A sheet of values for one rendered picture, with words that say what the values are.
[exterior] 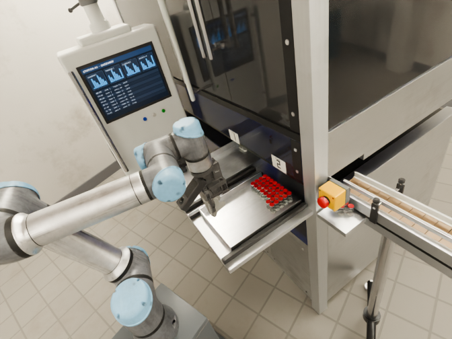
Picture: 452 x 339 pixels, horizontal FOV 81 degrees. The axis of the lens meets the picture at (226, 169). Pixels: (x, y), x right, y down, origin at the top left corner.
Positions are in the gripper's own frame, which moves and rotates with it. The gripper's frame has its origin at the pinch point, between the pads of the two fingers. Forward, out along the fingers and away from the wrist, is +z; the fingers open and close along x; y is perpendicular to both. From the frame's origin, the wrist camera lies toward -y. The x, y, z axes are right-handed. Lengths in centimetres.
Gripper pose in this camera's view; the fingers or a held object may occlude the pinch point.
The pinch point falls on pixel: (212, 214)
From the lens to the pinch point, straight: 93.2
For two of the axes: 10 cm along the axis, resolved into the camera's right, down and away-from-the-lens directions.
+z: 2.2, 7.7, 5.9
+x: -5.2, -4.2, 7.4
